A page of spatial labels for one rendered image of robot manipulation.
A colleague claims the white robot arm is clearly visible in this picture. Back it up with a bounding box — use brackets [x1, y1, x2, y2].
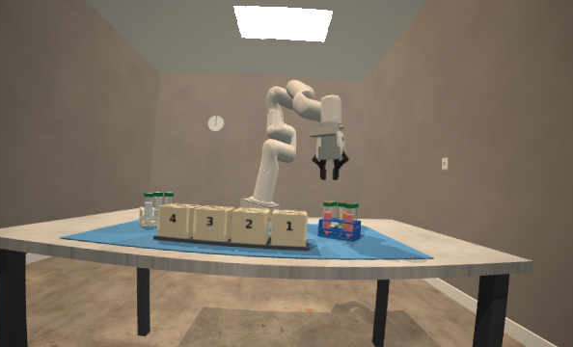
[249, 80, 344, 205]

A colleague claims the beige tube rack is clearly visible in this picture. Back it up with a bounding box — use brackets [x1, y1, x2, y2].
[139, 207, 158, 227]

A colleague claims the beige bucket adapter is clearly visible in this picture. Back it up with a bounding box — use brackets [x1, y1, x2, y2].
[157, 203, 202, 239]
[231, 208, 270, 245]
[193, 206, 235, 242]
[271, 210, 308, 247]

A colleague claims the blue bench mat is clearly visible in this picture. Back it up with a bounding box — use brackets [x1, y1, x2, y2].
[60, 220, 434, 260]

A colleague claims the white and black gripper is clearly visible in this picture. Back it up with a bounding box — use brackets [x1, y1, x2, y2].
[312, 130, 348, 180]

